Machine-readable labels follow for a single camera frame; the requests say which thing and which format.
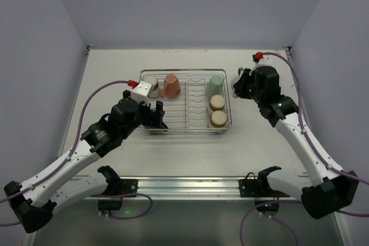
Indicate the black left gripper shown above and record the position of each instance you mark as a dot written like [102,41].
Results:
[153,113]

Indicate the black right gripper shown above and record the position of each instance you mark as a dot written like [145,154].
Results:
[242,85]

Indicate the dark blue mug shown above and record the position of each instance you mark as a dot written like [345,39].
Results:
[152,122]

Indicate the dark teal grey mug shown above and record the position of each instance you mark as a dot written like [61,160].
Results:
[240,71]

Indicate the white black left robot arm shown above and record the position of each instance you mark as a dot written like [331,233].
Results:
[35,200]

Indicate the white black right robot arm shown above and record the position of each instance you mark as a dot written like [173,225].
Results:
[328,188]

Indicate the cream brown cup back left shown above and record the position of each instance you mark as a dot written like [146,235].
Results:
[155,90]

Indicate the cream brown cup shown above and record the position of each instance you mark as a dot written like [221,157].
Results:
[155,90]
[218,119]
[216,103]

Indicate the pink dotted mug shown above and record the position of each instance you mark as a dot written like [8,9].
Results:
[171,88]

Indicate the mint green cup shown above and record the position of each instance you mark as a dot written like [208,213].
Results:
[214,86]

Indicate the cream brown cup middle right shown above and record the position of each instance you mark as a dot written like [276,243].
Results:
[216,103]

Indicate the cream brown cup front right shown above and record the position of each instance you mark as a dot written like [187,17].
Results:
[218,119]

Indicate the left controller box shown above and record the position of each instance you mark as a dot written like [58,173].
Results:
[109,205]

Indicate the controller box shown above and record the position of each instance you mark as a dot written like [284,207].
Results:
[109,205]
[268,209]

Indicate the right controller box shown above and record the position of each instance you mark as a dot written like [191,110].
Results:
[268,209]

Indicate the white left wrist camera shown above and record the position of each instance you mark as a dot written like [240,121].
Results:
[141,92]

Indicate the chrome wire dish rack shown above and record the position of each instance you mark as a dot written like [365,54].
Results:
[188,113]

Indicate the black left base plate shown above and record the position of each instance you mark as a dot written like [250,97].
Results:
[122,187]

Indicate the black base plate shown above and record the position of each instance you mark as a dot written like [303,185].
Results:
[122,187]
[254,186]

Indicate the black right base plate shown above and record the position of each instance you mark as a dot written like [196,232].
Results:
[254,186]

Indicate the aluminium mounting rail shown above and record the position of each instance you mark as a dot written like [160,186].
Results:
[194,188]

